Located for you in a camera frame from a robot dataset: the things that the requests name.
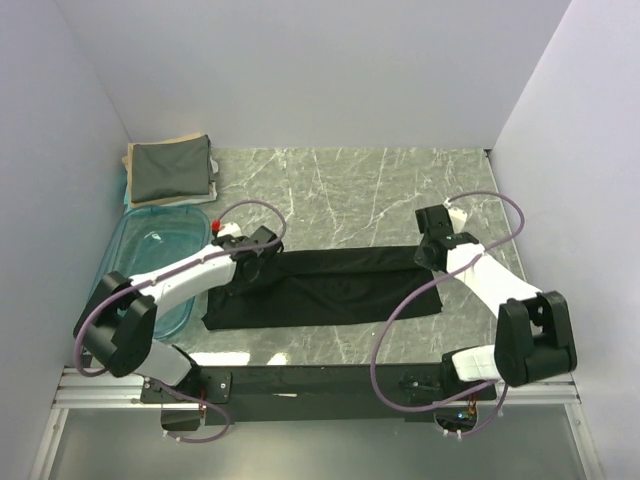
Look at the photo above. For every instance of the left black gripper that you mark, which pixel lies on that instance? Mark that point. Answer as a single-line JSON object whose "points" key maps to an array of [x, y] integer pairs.
{"points": [[255, 280]]}

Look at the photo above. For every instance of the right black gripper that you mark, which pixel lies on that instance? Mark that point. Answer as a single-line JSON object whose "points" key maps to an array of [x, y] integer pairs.
{"points": [[420, 256]]}

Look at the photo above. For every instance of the black t-shirt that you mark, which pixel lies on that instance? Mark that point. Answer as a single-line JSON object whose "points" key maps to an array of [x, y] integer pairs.
{"points": [[332, 287]]}

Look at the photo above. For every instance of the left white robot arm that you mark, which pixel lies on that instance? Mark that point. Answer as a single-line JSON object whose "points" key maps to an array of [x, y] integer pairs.
{"points": [[115, 332]]}

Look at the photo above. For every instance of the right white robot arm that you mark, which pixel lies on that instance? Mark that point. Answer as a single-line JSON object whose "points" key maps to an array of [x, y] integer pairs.
{"points": [[534, 339]]}

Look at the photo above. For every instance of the teal plastic bin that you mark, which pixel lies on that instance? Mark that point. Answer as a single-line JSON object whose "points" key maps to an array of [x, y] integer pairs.
{"points": [[152, 237]]}

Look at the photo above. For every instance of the folded grey t-shirt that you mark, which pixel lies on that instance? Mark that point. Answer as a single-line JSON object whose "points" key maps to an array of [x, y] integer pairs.
{"points": [[170, 167]]}

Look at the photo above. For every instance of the black base beam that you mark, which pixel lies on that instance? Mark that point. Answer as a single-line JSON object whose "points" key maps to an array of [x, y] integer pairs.
{"points": [[333, 392]]}

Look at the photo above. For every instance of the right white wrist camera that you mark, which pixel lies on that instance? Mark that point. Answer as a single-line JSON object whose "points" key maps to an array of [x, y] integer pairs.
{"points": [[458, 217]]}

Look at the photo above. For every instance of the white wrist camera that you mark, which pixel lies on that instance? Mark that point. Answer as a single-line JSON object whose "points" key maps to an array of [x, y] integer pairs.
{"points": [[220, 229], [458, 217]]}

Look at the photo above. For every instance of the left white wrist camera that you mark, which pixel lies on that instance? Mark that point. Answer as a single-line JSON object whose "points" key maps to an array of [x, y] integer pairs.
{"points": [[220, 229]]}

